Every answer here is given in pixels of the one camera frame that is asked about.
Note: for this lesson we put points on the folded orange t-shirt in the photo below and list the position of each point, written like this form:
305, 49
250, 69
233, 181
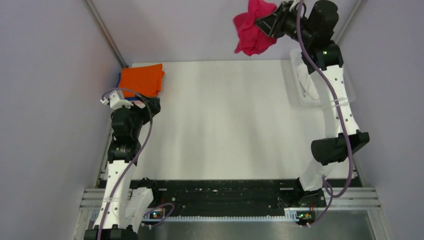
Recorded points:
145, 80

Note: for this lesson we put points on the white plastic laundry basket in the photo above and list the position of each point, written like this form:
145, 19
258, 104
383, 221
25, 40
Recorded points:
296, 59

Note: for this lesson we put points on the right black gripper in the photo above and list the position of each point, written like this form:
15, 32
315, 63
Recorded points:
277, 21

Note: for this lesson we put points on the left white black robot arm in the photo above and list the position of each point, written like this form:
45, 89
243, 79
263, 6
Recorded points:
122, 209

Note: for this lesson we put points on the folded blue t-shirt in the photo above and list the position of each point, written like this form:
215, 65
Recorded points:
130, 98

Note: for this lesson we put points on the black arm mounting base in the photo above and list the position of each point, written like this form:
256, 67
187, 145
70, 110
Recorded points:
230, 198

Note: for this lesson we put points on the white slotted cable duct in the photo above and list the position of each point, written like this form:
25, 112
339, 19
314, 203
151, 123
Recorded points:
290, 216

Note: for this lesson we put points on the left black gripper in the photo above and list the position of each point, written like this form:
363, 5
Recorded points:
153, 103

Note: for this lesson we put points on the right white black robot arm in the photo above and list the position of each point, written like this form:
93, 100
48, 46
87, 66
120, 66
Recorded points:
325, 66

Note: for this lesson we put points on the crimson red t-shirt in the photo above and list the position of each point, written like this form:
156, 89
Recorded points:
251, 40

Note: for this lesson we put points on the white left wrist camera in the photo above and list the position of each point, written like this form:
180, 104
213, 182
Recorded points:
115, 100

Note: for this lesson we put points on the folded pink t-shirt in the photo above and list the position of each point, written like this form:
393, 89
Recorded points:
139, 103

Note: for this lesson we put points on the crumpled white t-shirt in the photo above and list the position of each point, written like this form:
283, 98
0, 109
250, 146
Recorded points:
306, 82

